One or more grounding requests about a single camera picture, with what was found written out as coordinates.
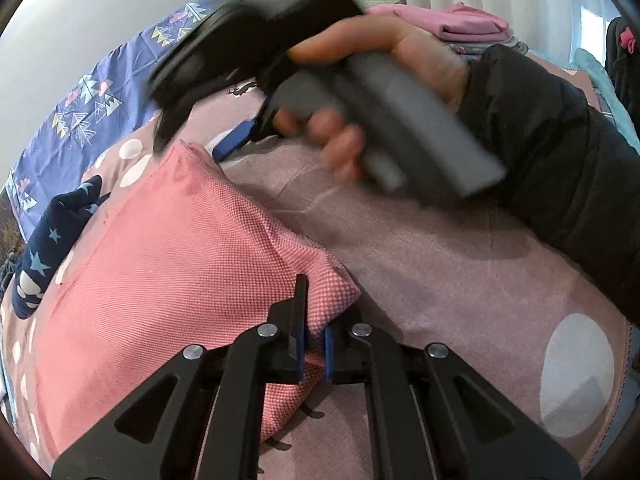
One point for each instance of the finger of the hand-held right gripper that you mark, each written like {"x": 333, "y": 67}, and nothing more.
{"x": 232, "y": 142}
{"x": 167, "y": 127}

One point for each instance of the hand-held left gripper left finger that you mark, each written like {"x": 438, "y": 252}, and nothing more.
{"x": 298, "y": 350}

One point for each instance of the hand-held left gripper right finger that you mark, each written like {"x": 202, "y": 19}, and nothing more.
{"x": 329, "y": 355}

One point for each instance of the pink long-sleeve shirt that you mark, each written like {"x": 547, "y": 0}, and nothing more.
{"x": 175, "y": 260}

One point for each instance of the person's right hand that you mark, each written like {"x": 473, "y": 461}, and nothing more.
{"x": 425, "y": 55}

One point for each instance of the grey floral folded garment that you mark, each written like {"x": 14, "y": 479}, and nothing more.
{"x": 465, "y": 50}

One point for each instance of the blue tree-print sheet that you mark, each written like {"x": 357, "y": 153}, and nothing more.
{"x": 75, "y": 100}

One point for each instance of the pink folded garment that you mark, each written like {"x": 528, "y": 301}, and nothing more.
{"x": 470, "y": 22}

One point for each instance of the mauve polka dot blanket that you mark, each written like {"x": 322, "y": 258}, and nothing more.
{"x": 425, "y": 270}

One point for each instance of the navy star-print garment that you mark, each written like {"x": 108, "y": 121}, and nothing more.
{"x": 45, "y": 250}

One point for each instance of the turquoise bed sheet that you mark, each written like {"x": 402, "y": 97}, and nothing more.
{"x": 590, "y": 67}

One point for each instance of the dark patterned headboard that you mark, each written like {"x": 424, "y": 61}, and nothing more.
{"x": 10, "y": 230}

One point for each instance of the dark cloth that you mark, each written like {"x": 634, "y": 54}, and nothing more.
{"x": 617, "y": 70}

